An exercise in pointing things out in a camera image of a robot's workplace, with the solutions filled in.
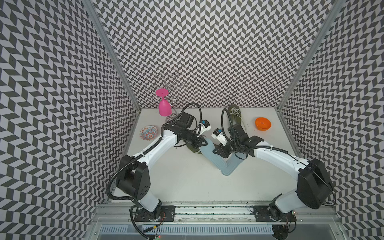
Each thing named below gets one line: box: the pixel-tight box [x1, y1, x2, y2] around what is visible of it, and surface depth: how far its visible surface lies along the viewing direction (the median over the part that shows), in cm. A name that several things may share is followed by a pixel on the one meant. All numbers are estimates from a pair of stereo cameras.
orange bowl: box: [255, 117, 272, 131], surface depth 107 cm
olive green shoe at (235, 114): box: [228, 104, 242, 126], surface depth 110 cm
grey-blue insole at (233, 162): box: [221, 152, 248, 176], surface depth 88 cm
